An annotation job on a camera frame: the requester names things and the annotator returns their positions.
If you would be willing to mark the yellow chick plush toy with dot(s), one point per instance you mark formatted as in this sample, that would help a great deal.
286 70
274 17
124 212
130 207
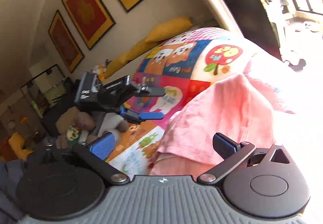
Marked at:
101 72

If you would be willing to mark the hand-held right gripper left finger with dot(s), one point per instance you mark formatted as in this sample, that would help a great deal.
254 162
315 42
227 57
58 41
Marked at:
103 147

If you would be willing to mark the person's left hand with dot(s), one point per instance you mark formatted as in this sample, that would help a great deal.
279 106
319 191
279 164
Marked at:
85 121

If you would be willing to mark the yellow soft toy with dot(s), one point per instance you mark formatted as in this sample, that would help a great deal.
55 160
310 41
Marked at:
15 143

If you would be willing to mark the beige slipper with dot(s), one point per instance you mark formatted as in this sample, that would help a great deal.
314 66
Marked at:
316 29
308 24

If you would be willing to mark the black-framed glass tank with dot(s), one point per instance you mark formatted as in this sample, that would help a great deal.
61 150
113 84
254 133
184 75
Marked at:
45 92

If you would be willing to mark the yellow pillow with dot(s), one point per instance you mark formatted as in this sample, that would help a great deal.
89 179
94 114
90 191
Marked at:
116 65
169 28
140 50

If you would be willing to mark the dark cloth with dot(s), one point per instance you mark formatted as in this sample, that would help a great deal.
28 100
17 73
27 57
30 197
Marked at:
10 183

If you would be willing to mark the white plush toy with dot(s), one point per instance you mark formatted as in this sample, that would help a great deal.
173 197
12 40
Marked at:
94 68

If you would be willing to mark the small colourful plush toy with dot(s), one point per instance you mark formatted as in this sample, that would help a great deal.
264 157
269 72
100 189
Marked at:
108 63

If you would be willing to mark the colourful cartoon printed blanket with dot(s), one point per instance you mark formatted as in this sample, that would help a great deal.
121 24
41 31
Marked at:
176 62

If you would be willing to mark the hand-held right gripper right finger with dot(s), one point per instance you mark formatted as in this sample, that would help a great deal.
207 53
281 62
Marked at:
224 147

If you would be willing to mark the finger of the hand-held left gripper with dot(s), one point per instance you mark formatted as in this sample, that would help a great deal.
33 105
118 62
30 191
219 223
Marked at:
151 116
155 91

